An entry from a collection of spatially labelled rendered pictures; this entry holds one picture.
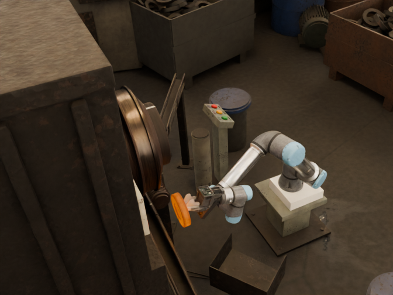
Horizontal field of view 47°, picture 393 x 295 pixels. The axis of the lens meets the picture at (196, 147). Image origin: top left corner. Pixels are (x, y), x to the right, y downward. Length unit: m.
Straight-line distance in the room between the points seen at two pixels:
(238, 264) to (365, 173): 1.68
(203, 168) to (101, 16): 2.06
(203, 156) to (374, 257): 1.22
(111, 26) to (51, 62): 3.35
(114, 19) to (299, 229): 2.67
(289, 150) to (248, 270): 0.59
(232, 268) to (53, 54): 1.25
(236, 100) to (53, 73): 2.35
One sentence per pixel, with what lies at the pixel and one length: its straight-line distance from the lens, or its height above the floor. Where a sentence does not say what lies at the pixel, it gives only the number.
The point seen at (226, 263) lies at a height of 0.61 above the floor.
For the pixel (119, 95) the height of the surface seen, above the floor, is 1.34.
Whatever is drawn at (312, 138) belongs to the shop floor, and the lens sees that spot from 3.76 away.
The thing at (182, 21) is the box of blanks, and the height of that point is 0.69.
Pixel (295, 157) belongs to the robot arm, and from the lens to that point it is 2.21.
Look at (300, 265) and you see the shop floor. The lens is 2.86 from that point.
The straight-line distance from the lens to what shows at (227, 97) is 3.43.
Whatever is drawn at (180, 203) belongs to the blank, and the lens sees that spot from 1.94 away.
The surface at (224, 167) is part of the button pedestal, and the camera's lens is 3.20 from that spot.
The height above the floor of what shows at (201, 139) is 0.51.
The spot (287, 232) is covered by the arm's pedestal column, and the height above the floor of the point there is 0.06.
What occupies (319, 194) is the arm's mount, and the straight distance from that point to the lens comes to 2.79.
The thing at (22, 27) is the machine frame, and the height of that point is 1.76.
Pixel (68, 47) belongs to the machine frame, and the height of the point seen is 1.76.
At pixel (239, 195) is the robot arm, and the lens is 2.08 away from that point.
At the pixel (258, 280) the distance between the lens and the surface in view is 2.06.
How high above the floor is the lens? 2.29
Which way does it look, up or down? 39 degrees down
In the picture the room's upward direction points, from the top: 5 degrees counter-clockwise
